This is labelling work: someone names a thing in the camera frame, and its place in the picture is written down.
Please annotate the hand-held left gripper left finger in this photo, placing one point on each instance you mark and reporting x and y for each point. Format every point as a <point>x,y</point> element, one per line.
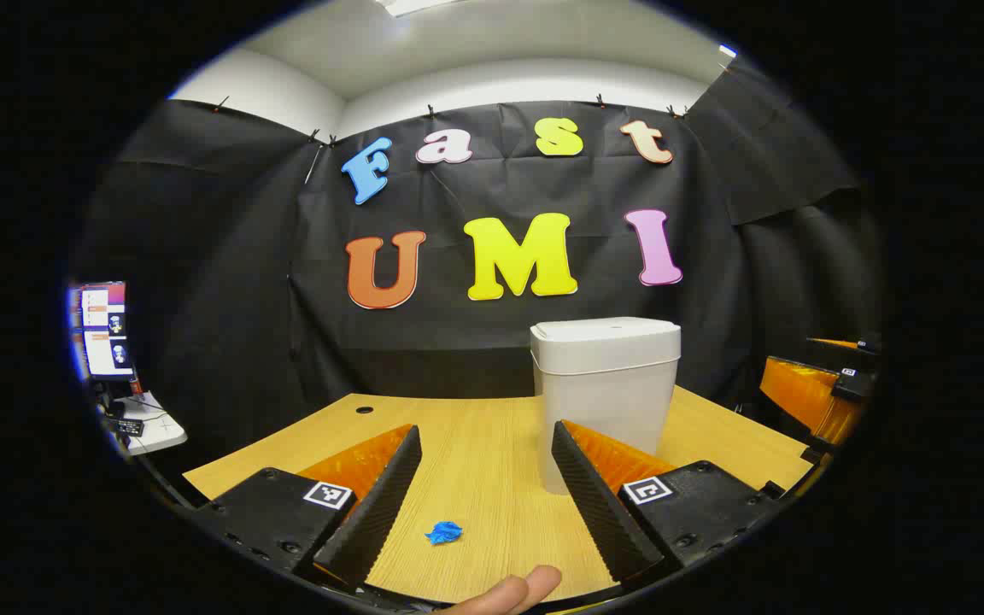
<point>377,512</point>

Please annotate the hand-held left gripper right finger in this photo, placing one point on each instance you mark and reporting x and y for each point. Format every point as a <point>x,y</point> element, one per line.
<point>599,512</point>

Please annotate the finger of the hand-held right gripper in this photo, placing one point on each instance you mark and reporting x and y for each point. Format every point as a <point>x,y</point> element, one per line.
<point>842,343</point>
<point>808,397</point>

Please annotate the blue paper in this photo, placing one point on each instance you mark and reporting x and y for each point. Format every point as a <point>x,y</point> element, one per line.
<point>443,533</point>

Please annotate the white desktop garbage bin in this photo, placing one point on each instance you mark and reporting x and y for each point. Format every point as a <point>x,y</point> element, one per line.
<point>603,384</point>

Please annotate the wooden desktop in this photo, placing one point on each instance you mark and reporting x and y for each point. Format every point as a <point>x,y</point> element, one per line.
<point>483,478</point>

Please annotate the black backdrop cloth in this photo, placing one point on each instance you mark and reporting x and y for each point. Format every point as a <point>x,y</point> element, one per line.
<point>287,299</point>

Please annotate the white side table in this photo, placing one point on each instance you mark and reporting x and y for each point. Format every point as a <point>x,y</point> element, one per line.
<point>155,427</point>

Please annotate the small black device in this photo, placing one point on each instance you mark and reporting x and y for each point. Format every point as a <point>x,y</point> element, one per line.
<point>126,427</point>

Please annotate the ceiling light panel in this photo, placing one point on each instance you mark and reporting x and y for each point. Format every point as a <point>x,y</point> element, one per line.
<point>727,51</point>
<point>419,5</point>

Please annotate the computer monitor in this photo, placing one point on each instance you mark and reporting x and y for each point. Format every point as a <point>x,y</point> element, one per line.
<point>103,329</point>

